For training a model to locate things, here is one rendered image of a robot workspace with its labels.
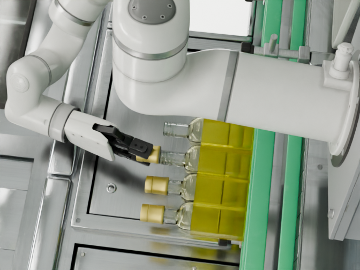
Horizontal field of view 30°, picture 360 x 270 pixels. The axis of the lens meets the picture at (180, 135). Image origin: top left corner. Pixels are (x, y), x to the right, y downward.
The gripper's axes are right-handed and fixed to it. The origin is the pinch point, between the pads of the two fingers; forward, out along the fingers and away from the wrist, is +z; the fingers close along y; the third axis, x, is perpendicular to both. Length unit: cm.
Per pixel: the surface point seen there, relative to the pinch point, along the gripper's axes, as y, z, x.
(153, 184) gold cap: 0.1, 4.6, -5.1
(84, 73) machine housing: -13.8, -22.4, 16.6
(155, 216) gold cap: 0.3, 7.5, -10.9
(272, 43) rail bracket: 18.7, 17.2, 21.7
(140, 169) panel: -13.9, -1.7, 0.4
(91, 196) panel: -15.3, -9.2, -8.8
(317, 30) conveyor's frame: 5.2, 23.5, 35.0
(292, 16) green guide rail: 3.1, 17.6, 37.5
